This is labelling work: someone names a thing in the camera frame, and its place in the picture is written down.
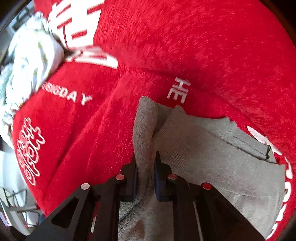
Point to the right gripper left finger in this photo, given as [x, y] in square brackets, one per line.
[90, 212]

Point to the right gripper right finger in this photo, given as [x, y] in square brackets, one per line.
[200, 212]

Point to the grey knit sweater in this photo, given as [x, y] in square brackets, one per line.
[200, 150]

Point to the red wedding sofa cover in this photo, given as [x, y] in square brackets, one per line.
[214, 59]

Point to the white floral cloth bundle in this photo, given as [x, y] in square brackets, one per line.
[33, 55]

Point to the metal wire rack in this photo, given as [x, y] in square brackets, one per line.
[19, 210]

